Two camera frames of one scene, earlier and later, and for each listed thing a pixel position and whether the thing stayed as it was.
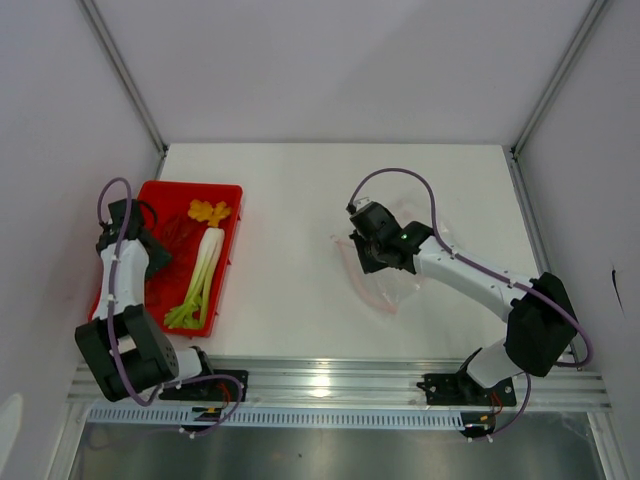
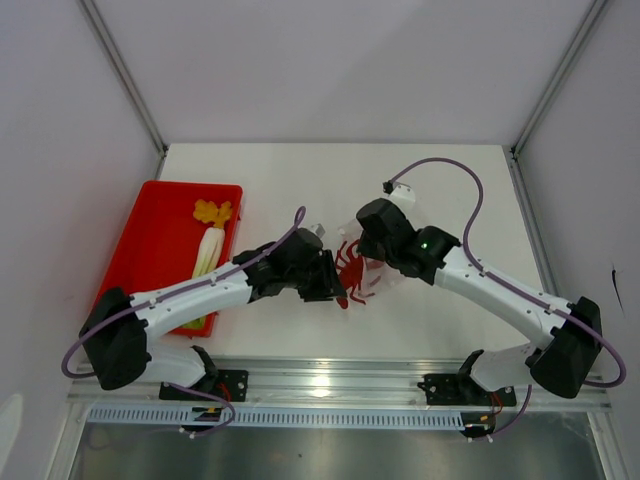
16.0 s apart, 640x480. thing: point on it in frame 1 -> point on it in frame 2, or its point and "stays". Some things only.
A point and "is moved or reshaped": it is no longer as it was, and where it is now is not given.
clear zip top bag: (388, 288) is moved or reshaped
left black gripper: (162, 258) -> (328, 286)
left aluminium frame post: (107, 42) stays
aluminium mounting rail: (375, 382) stays
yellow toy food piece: (204, 211) stays
